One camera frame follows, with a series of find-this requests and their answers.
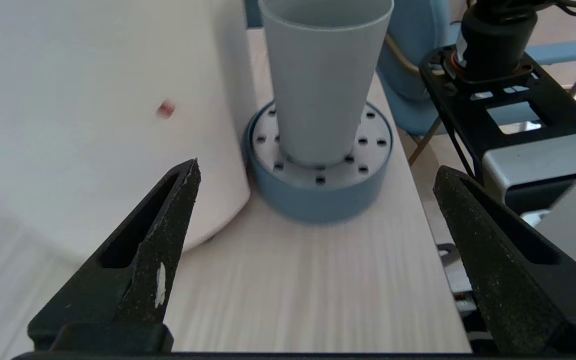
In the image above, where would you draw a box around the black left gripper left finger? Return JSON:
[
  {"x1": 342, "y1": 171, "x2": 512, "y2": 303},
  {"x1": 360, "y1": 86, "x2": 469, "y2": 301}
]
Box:
[{"x1": 28, "y1": 159, "x2": 202, "y2": 353}]

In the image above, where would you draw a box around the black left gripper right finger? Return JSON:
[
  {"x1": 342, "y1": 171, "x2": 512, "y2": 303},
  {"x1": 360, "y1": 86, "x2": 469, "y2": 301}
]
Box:
[{"x1": 433, "y1": 166, "x2": 576, "y2": 355}]

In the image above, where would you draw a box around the grey plastic cup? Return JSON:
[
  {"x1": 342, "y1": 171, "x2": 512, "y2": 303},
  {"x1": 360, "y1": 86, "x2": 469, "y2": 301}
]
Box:
[{"x1": 258, "y1": 0, "x2": 395, "y2": 168}]

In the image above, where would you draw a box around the teal sofa bench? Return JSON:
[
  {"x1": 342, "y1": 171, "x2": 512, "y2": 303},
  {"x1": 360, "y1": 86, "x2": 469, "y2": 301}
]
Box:
[{"x1": 244, "y1": 0, "x2": 264, "y2": 28}]

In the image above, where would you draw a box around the large dark tea dispenser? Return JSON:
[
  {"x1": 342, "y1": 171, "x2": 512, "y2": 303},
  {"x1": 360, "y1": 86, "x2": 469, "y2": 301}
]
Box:
[{"x1": 0, "y1": 0, "x2": 254, "y2": 263}]

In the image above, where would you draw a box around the light blue chair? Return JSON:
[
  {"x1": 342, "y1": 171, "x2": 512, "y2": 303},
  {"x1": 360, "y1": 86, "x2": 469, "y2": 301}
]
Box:
[{"x1": 377, "y1": 0, "x2": 576, "y2": 167}]

